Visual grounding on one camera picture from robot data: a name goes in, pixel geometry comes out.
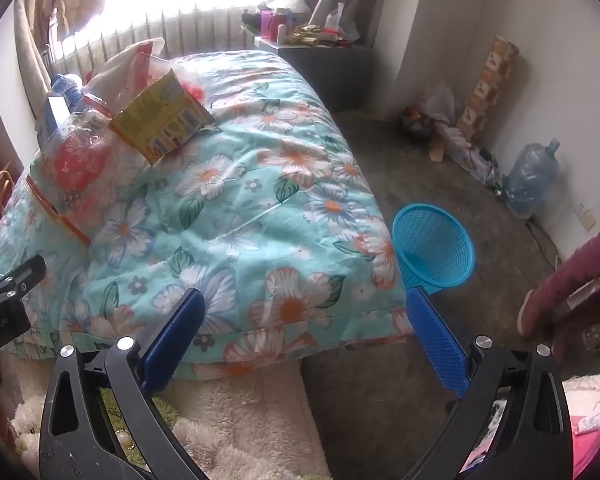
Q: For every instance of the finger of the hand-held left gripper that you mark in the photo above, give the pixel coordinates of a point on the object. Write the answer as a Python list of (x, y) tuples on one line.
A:
[(15, 280)]

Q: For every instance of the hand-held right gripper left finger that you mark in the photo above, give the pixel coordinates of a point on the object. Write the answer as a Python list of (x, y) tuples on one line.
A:
[(177, 340)]

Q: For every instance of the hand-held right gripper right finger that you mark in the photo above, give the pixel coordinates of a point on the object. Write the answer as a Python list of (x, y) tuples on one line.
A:
[(437, 340)]

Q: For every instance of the blue plastic basket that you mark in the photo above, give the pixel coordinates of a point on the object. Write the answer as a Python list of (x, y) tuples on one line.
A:
[(430, 240)]

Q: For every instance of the red snack wrapper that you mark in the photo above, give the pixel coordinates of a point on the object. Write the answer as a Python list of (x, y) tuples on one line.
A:
[(80, 165)]

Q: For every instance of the blue white medicine box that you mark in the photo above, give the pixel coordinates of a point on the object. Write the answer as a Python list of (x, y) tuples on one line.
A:
[(50, 120)]

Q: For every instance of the blue label plastic bottle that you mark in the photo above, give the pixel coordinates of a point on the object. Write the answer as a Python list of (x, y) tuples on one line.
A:
[(69, 85)]

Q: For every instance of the white fluffy rug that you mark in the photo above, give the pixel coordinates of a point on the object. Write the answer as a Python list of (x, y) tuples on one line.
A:
[(240, 425)]

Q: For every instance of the floral turquoise blanket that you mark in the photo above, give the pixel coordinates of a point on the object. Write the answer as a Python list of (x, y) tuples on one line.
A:
[(240, 210)]

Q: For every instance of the person's leg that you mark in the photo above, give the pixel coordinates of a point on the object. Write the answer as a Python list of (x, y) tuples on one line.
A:
[(575, 270)]

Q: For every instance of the pink cloth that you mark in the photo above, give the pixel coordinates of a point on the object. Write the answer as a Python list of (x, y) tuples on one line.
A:
[(590, 410)]

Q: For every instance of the large clear water jug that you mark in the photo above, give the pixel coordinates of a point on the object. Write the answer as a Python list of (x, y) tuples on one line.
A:
[(530, 180)]

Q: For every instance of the tan cardboard piece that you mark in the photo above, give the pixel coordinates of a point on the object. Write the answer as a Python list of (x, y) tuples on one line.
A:
[(437, 150)]

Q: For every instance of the black orange box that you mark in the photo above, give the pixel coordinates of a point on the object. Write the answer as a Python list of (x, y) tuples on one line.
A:
[(415, 122)]

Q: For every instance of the yellow snack packet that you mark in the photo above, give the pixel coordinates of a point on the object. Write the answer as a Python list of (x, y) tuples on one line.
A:
[(165, 120)]

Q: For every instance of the beige curtain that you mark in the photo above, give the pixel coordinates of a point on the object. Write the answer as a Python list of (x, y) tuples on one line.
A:
[(30, 60)]

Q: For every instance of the white plastic bag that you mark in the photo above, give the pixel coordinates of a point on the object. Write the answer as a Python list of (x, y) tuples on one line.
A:
[(437, 102)]

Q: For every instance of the clear plastic bag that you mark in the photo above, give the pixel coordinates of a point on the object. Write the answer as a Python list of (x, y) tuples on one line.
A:
[(140, 60)]

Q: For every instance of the tall patterned cardboard box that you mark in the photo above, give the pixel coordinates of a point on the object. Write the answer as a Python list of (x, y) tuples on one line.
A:
[(490, 85)]

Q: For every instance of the grey cabinet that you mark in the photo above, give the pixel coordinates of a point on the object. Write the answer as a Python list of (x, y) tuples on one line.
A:
[(320, 75)]

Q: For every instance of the white radiator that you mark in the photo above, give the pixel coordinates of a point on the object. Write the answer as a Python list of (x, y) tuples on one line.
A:
[(180, 35)]

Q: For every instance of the pile of small household items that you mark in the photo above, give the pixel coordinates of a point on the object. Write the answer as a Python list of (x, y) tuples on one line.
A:
[(300, 25)]

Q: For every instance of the wall socket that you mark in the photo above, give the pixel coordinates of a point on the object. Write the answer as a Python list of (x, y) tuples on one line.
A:
[(587, 216)]

